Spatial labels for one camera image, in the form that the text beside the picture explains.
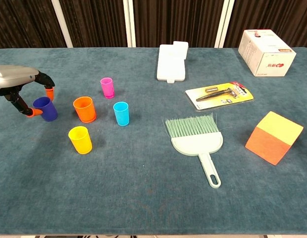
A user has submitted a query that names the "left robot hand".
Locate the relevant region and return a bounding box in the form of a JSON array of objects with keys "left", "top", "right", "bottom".
[{"left": 0, "top": 64, "right": 56, "bottom": 118}]

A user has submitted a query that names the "dark blue plastic cup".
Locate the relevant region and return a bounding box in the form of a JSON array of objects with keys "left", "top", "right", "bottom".
[{"left": 33, "top": 96, "right": 58, "bottom": 122}]

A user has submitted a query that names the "pink plastic cup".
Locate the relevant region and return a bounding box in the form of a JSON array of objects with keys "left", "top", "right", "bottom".
[{"left": 100, "top": 77, "right": 115, "bottom": 99}]

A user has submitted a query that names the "yellow plastic cup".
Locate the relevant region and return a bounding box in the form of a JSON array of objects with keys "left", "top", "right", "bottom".
[{"left": 68, "top": 125, "right": 93, "bottom": 155}]

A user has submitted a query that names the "cyan plastic cup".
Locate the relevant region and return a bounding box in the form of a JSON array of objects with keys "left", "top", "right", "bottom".
[{"left": 113, "top": 101, "right": 130, "bottom": 126}]

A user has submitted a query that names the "orange plastic cup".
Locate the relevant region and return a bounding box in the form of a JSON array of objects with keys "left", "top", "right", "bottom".
[{"left": 73, "top": 96, "right": 97, "bottom": 123}]

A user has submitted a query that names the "teal table cover cloth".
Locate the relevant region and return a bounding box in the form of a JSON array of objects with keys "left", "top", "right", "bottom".
[{"left": 0, "top": 47, "right": 307, "bottom": 236}]

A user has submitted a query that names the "white plug adapter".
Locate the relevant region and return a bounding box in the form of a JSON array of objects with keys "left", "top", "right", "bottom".
[{"left": 172, "top": 41, "right": 189, "bottom": 60}]

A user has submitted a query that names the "mint green hand brush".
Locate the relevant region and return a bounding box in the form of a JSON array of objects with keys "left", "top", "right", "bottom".
[{"left": 164, "top": 113, "right": 224, "bottom": 189}]

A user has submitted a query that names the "razor in yellow blister pack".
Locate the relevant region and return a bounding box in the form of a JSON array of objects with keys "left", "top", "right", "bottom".
[{"left": 185, "top": 80, "right": 255, "bottom": 111}]

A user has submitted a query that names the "white cardboard product box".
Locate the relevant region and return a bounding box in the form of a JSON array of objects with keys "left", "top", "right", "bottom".
[{"left": 238, "top": 29, "right": 297, "bottom": 77}]

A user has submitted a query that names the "orange and yellow cube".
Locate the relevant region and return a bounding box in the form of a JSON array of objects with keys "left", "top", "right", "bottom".
[{"left": 245, "top": 111, "right": 305, "bottom": 166}]

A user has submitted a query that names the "white partition post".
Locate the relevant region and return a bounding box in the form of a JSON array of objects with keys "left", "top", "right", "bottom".
[
  {"left": 214, "top": 0, "right": 235, "bottom": 49},
  {"left": 122, "top": 0, "right": 137, "bottom": 48},
  {"left": 51, "top": 0, "right": 74, "bottom": 48}
]

